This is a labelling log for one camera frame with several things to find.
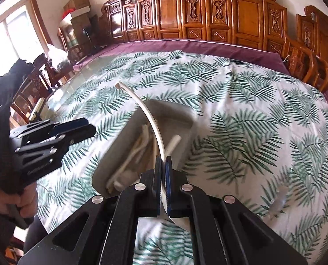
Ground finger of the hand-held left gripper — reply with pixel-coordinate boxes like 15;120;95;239
14;124;96;159
9;117;89;144

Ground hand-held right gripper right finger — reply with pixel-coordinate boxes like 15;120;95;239
165;156;309;265

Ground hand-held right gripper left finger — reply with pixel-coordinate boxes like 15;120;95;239
18;156;164;265

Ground cream plastic fork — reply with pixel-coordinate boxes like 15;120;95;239
106;132;158;191

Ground white utensil handle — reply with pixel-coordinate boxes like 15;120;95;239
163;135;181;155

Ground white long-handled spoon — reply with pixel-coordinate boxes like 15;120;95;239
116;81;193;230

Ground grey rectangular tray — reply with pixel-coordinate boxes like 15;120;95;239
92;99;197;200

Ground person's left hand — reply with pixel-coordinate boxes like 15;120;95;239
0;184;39;222

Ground beige case with black band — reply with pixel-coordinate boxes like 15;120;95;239
28;97;45;122

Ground dark wooden chair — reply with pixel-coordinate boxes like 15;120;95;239
10;72;52;125
32;52;71;89

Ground white plastic bag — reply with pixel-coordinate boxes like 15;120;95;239
46;44;74;70

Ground black cloth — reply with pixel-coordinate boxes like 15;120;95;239
9;58;37;76

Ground black object on stand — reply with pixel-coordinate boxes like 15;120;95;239
82;27;99;53

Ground large brown cardboard box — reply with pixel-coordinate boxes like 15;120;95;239
69;14;92;35

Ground leaf-print tablecloth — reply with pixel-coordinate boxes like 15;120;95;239
37;50;328;265

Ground clear plastic wrapper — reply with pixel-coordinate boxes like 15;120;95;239
263;186;289;222

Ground carved wooden panel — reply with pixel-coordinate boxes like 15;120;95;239
296;5;328;74
98;0;139;44
205;0;289;53
138;0;208;41

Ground wooden framed window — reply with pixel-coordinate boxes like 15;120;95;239
0;0;48;62

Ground carved wooden armchair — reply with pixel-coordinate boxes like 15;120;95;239
280;39;328;92

